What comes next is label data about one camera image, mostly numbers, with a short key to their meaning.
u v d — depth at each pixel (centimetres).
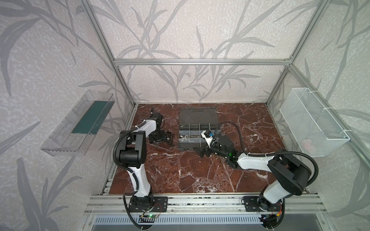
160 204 73
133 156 52
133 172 54
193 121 109
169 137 99
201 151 74
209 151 76
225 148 68
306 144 75
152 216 70
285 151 50
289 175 45
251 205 73
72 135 63
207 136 72
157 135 85
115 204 75
